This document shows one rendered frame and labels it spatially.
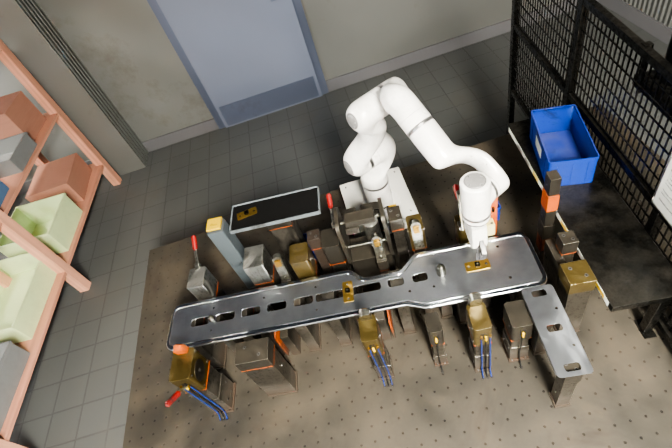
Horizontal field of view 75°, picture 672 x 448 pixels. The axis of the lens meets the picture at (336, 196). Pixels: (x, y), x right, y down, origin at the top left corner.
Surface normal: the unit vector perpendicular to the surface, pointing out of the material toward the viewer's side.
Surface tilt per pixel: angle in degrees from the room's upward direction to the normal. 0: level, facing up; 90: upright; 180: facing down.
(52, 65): 90
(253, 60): 90
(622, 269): 0
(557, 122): 90
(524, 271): 0
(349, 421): 0
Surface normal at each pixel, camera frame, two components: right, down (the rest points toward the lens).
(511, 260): -0.25, -0.66
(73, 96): 0.19, 0.69
